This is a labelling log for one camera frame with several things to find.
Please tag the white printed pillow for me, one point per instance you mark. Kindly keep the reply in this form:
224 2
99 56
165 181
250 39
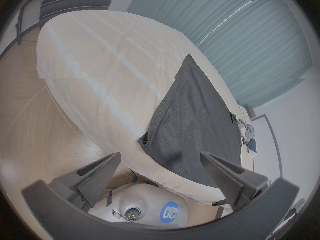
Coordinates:
241 111

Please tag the grey bedside table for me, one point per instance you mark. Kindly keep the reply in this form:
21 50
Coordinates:
251 110

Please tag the black chest of drawers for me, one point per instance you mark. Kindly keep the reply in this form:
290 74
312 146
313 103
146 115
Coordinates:
75 1

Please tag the pile of clothes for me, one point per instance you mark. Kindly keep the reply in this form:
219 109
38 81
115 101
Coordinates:
247 134

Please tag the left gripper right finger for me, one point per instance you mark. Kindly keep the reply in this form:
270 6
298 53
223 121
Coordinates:
232 181

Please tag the bed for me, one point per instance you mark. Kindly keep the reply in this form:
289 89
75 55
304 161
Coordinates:
100 71

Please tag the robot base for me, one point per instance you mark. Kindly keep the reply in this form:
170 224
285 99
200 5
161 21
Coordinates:
150 204

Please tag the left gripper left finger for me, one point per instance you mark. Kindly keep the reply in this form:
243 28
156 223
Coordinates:
97 181

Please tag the black T-shirt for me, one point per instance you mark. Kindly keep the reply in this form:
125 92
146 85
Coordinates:
195 124

